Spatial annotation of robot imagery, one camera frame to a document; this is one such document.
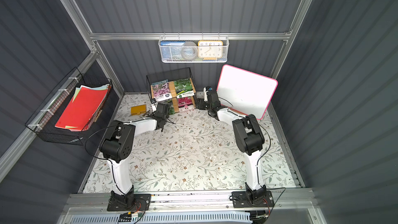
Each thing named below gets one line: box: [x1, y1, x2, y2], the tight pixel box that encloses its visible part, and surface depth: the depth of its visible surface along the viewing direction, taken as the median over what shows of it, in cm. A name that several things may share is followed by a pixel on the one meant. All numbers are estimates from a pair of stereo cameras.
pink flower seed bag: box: [177, 96, 196, 113], surface depth 113 cm
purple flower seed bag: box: [151, 79, 173, 103], surface depth 101 cm
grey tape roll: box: [180, 40, 198, 61], surface depth 89 cm
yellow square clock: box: [197, 39, 224, 61], surface depth 90 cm
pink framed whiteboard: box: [216, 64, 278, 120], surface depth 94 cm
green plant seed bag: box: [174, 77, 195, 99], surface depth 104 cm
